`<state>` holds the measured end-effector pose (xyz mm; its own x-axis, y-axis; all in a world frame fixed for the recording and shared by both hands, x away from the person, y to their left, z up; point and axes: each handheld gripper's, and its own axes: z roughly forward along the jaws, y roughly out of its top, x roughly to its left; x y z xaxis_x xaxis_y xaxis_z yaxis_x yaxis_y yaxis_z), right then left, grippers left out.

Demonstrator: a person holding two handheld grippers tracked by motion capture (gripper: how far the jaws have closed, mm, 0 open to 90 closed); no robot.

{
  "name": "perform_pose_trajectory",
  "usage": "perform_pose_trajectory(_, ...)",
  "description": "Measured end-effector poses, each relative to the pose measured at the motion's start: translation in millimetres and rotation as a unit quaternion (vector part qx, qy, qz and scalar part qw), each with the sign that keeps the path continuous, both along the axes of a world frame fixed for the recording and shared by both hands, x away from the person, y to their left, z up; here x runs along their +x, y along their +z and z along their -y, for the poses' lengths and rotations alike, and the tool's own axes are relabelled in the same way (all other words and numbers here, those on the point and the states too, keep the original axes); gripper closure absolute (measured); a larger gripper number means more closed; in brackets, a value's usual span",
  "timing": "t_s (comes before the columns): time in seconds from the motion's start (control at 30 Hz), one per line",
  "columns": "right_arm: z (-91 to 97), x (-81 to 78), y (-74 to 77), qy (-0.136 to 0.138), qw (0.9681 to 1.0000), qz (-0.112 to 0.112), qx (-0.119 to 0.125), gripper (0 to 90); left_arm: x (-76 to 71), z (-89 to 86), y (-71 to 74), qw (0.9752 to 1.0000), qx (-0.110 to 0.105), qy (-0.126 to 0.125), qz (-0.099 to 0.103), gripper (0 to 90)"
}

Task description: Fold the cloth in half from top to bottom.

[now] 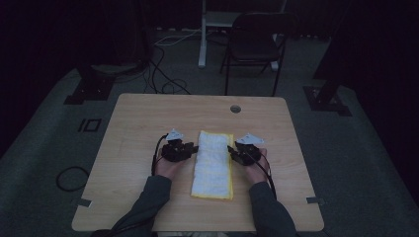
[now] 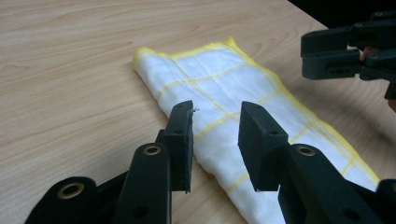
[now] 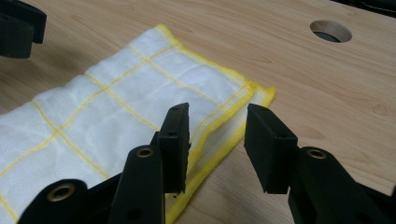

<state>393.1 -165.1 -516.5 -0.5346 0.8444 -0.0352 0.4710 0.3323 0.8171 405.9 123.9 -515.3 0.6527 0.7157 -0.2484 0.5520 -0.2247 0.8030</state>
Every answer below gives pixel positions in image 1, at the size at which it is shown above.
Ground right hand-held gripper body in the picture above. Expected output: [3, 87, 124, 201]
[232, 132, 266, 167]

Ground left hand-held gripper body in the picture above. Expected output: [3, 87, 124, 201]
[160, 128, 190, 163]

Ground white towel with yellow edge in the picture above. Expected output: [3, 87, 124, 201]
[190, 129, 235, 201]

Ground person's left hand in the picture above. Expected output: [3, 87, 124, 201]
[154, 154, 186, 182]

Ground person's right hand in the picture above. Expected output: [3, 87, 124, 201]
[242, 147, 270, 185]

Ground black metal stand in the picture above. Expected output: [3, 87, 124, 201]
[302, 0, 353, 118]
[63, 0, 151, 106]

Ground black folding chair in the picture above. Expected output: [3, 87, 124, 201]
[219, 12, 299, 98]

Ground left hand-held gripper black cable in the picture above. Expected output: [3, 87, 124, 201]
[150, 133, 170, 177]

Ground hand-held gripper black cable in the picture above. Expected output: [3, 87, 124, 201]
[246, 151, 279, 201]
[150, 133, 170, 177]

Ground right hand-held gripper black cable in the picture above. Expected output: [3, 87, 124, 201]
[246, 151, 279, 201]

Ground tangled black floor cables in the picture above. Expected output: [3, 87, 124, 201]
[113, 44, 193, 96]

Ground white desk frame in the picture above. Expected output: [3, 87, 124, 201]
[198, 0, 289, 72]

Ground white floor cable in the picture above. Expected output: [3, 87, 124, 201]
[153, 29, 203, 47]

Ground coiled black cable loop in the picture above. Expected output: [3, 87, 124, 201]
[55, 165, 91, 193]

